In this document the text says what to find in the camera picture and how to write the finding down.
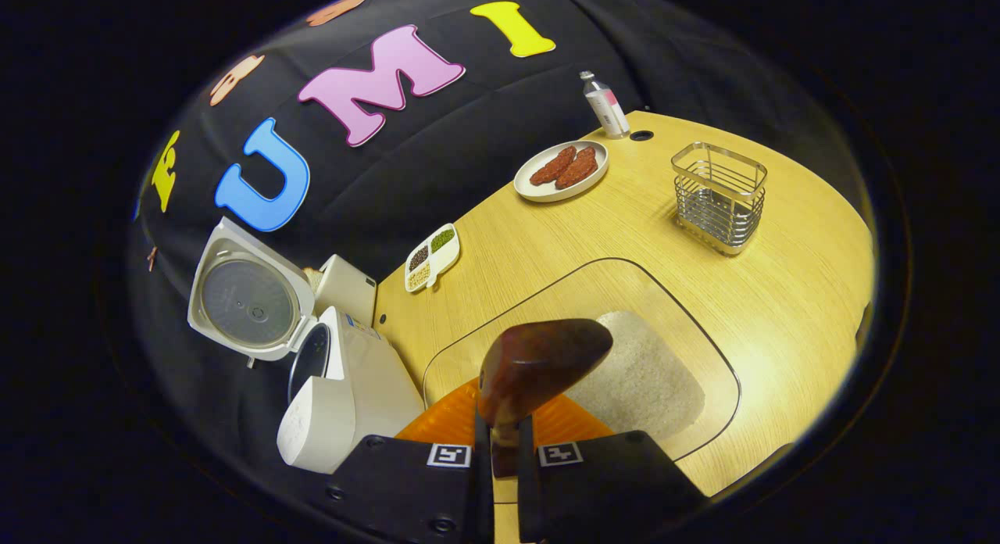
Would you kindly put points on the toasted bread slice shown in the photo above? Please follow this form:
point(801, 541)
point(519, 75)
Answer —
point(314, 280)

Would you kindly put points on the white rice heap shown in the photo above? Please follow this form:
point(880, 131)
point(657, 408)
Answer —
point(648, 380)

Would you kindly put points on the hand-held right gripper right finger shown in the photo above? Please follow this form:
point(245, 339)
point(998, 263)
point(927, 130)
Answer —
point(525, 489)

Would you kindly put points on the dark beans heap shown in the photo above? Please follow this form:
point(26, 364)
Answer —
point(419, 258)

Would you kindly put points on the beige beans heap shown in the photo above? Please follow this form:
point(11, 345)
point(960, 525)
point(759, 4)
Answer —
point(419, 277)

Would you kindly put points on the white divided dish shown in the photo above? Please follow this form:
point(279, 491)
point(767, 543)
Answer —
point(432, 272)

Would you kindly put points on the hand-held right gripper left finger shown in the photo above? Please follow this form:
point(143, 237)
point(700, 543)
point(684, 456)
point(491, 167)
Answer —
point(481, 489)

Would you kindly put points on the white round plate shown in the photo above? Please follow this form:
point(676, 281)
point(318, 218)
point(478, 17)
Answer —
point(539, 192)

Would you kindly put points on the red-brown meat piece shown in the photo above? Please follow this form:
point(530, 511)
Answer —
point(551, 169)
point(580, 170)

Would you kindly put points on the small pink-label bottle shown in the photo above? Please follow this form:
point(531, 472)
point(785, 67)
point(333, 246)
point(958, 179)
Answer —
point(608, 106)

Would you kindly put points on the brown wooden spoon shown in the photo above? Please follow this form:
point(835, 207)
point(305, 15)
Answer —
point(539, 364)

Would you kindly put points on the white toaster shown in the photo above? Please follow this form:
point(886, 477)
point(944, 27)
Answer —
point(348, 290)

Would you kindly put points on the white rice cooker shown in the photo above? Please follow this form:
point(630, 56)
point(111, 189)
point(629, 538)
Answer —
point(367, 388)

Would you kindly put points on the clear glass dish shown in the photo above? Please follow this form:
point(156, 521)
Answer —
point(547, 294)

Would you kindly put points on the green beans heap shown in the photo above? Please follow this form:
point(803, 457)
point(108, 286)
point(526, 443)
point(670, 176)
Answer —
point(443, 240)

